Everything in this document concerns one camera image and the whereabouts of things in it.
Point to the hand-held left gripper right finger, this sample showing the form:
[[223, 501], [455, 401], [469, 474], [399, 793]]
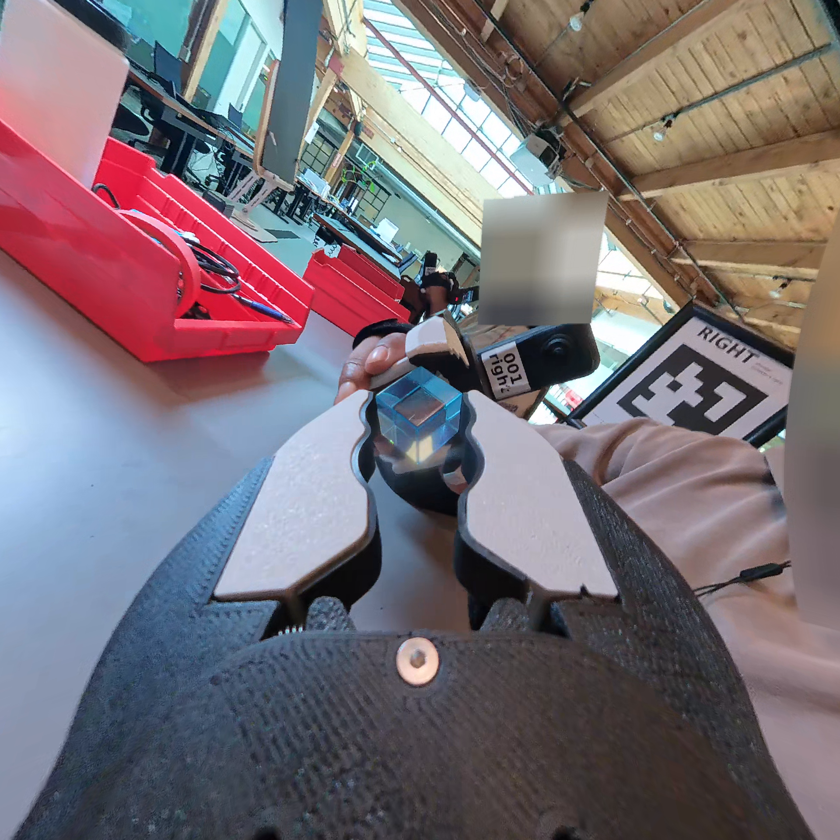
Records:
[[531, 518]]

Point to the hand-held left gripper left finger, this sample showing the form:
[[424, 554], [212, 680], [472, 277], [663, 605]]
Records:
[[302, 518]]

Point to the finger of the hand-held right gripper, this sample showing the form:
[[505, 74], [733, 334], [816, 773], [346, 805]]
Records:
[[436, 341], [457, 476]]

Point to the small clear cube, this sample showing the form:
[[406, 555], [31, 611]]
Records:
[[420, 413]]

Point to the black framed marker sign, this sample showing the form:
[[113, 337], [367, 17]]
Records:
[[695, 387]]

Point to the blue pen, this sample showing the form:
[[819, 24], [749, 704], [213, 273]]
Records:
[[262, 308]]

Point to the white board stand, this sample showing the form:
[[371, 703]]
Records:
[[253, 200]]

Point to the ceiling track spotlight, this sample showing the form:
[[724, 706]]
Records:
[[659, 133], [576, 21]]

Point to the red tape roll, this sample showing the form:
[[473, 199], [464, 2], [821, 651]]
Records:
[[187, 256]]

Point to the wooden top desk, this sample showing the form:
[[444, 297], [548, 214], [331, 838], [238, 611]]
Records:
[[190, 118]]

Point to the white bottle black cap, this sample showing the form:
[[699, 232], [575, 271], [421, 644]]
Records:
[[52, 85]]

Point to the black board wooden frame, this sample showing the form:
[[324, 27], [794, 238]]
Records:
[[292, 85]]

